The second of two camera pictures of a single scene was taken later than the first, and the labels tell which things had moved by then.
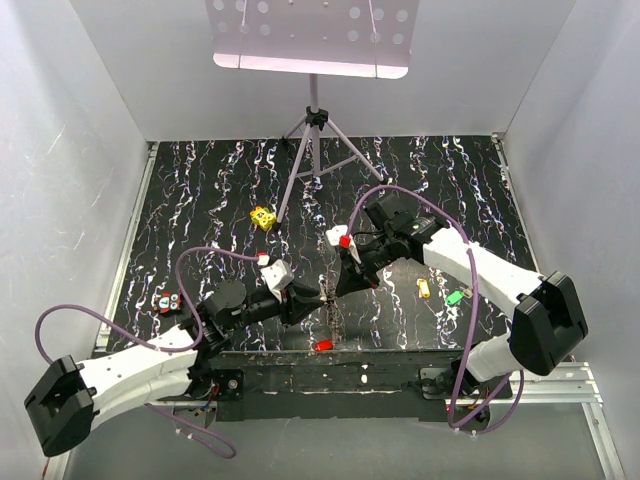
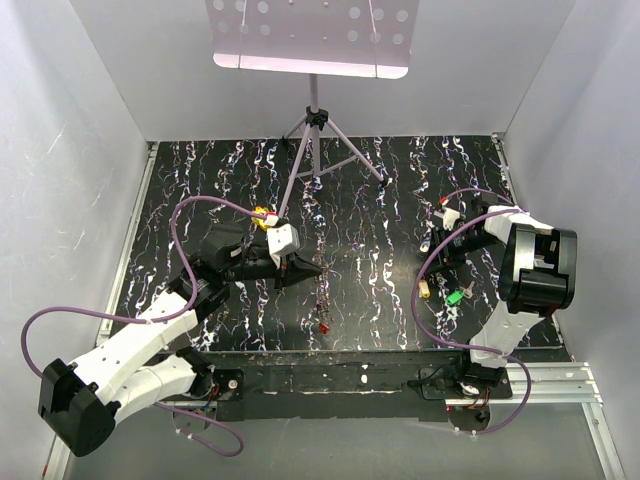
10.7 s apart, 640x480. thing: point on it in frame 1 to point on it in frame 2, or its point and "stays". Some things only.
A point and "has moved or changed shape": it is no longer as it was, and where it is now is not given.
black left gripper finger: x=294 y=309 to x=292 y=279
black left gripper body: x=260 y=310 to x=252 y=267
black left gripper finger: x=304 y=294 to x=300 y=266
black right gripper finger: x=350 y=279 to x=437 y=237
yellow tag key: x=423 y=288 stays
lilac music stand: x=352 y=38 stays
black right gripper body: x=375 y=257 to x=470 y=241
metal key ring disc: x=334 y=312 has moved or changed shape
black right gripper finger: x=351 y=281 to x=438 y=267
